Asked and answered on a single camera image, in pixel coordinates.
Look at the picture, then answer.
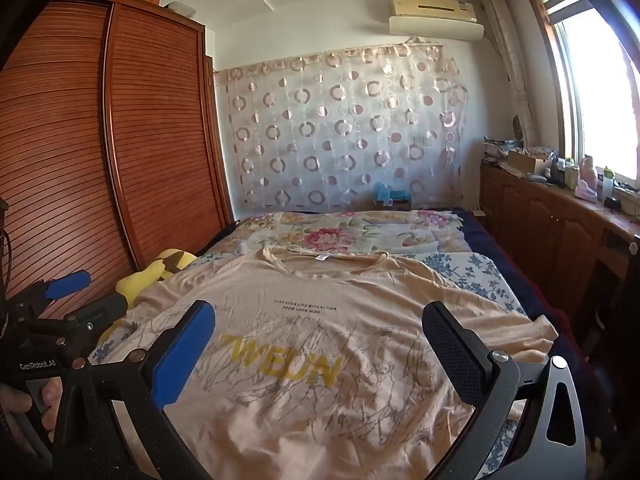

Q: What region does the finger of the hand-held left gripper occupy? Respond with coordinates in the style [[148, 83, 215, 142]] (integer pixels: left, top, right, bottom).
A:
[[62, 292, 129, 336], [15, 270, 92, 318]]

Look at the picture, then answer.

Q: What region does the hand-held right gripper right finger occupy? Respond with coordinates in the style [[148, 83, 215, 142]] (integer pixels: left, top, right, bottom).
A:
[[421, 301, 587, 480]]

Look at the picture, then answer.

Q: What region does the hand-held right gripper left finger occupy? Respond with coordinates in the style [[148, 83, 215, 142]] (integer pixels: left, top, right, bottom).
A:
[[52, 300, 217, 480]]

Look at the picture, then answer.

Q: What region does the beige printed t-shirt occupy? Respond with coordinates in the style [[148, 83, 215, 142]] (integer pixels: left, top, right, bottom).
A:
[[75, 247, 560, 480]]

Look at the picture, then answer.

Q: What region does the person's left hand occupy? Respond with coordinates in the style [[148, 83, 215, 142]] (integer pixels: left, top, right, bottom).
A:
[[0, 377, 65, 443]]

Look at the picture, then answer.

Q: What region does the yellow plush toy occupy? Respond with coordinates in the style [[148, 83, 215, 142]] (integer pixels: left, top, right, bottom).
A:
[[115, 248, 198, 311]]

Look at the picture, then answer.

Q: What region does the navy blue blanket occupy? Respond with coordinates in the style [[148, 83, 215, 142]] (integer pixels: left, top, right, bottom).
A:
[[457, 210, 616, 441]]

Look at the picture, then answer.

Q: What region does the brown wooden sideboard cabinet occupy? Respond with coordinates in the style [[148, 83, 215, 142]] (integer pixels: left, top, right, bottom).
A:
[[479, 160, 640, 341]]

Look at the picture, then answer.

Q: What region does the brown slatted wooden wardrobe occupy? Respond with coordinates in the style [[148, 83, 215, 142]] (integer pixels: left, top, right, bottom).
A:
[[0, 0, 236, 321]]

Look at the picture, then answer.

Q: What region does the blue toy in box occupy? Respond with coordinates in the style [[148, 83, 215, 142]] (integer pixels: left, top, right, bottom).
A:
[[372, 182, 412, 211]]

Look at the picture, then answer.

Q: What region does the floral blanket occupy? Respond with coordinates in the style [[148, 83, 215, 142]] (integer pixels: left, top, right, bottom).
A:
[[200, 208, 473, 261]]

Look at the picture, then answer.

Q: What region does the open cardboard box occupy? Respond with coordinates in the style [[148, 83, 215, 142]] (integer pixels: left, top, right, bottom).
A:
[[507, 149, 551, 176]]

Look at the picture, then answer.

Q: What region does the pile of patterned cloths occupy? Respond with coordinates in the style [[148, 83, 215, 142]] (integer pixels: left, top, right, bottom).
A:
[[482, 136, 512, 162]]

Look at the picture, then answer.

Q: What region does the pink bottle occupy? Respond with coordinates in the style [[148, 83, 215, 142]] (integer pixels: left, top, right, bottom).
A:
[[575, 156, 599, 203]]

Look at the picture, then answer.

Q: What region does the wooden framed window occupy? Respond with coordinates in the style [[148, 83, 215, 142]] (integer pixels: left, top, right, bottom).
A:
[[525, 0, 640, 186]]

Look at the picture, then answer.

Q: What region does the pale window curtain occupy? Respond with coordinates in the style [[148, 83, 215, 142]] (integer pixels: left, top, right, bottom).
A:
[[482, 0, 538, 146]]

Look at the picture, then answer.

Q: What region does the sheer circle-patterned wall curtain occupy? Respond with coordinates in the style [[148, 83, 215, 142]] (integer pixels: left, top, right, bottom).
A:
[[214, 35, 468, 213]]

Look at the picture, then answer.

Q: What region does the cream wall air conditioner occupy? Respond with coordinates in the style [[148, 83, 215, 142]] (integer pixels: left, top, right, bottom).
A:
[[389, 0, 486, 42]]

